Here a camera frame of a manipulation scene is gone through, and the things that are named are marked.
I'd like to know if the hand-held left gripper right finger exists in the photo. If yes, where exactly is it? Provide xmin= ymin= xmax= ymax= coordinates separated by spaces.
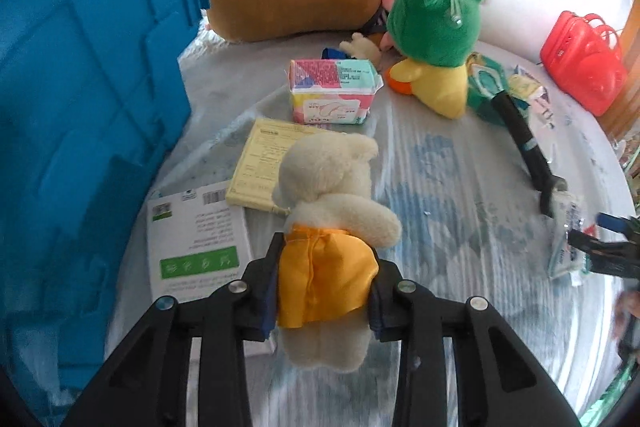
xmin=369 ymin=258 xmax=583 ymax=427

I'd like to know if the blue plastic crate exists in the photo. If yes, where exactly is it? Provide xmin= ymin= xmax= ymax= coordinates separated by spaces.
xmin=0 ymin=0 xmax=211 ymax=408

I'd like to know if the cream teddy bear orange dress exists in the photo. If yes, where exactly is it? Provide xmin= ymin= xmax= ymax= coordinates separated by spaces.
xmin=271 ymin=132 xmax=403 ymax=374

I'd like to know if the plastic covered desktop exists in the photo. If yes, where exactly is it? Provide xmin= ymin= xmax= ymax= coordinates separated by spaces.
xmin=107 ymin=0 xmax=640 ymax=427

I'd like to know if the clear plastic packet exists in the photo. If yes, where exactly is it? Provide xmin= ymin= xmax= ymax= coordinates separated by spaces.
xmin=547 ymin=194 xmax=596 ymax=280

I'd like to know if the pink and teal pad packet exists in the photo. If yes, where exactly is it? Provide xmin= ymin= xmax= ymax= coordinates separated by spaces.
xmin=287 ymin=57 xmax=385 ymax=126

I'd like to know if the black handled tool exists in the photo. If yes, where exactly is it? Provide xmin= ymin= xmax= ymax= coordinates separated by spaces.
xmin=492 ymin=91 xmax=568 ymax=218

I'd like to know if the wooden furniture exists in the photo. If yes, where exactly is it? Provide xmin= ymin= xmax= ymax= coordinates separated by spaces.
xmin=597 ymin=0 xmax=640 ymax=148

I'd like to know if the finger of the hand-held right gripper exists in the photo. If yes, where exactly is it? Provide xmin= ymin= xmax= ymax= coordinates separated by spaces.
xmin=596 ymin=211 xmax=640 ymax=239
xmin=567 ymin=229 xmax=640 ymax=280

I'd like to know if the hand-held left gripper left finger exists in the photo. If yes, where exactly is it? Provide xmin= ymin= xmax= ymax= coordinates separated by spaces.
xmin=62 ymin=232 xmax=287 ymax=427

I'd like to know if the white box green label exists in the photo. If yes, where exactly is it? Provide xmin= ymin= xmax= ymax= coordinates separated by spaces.
xmin=146 ymin=179 xmax=278 ymax=358

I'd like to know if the yellow flat box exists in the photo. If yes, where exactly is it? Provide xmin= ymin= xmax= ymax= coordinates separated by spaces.
xmin=225 ymin=117 xmax=346 ymax=214

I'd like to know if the red plastic basket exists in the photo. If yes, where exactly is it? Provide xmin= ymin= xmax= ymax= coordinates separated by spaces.
xmin=540 ymin=10 xmax=628 ymax=116

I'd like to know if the green frog plush toy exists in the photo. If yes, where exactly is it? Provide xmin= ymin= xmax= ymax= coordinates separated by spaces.
xmin=387 ymin=0 xmax=487 ymax=120

